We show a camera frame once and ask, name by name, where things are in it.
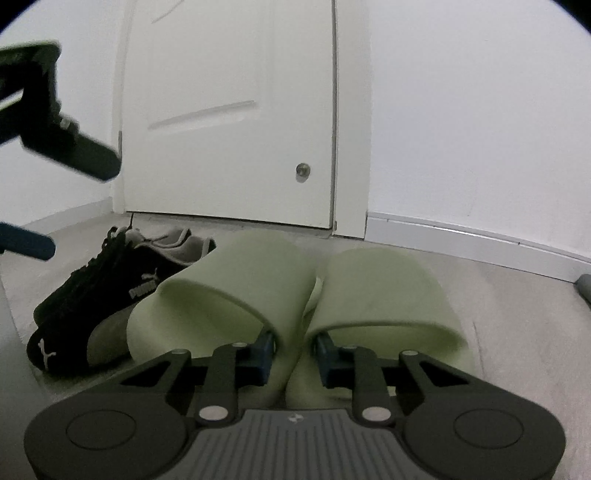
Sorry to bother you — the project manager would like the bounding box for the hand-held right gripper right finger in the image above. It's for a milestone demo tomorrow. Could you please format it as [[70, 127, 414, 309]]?
[[316, 335, 474, 424]]

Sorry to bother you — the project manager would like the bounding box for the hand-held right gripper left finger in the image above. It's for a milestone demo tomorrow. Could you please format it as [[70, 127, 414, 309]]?
[[117, 331, 277, 426]]

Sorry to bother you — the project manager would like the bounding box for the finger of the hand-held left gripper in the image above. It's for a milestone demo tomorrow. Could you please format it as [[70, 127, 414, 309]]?
[[0, 222, 57, 261], [21, 108, 123, 182]]

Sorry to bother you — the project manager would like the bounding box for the black sneaker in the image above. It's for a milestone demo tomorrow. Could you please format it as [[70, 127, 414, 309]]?
[[26, 231, 218, 372], [33, 224, 185, 324]]

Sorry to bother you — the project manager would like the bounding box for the light green slide sandal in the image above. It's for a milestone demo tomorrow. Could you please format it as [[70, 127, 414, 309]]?
[[286, 248, 476, 409], [127, 229, 317, 398]]

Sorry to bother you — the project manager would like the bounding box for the white baseboard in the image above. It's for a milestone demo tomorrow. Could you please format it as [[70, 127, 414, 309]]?
[[0, 196, 115, 232], [366, 211, 591, 282]]

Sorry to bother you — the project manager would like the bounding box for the white door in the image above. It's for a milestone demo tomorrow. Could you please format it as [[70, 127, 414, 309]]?
[[113, 0, 338, 230]]

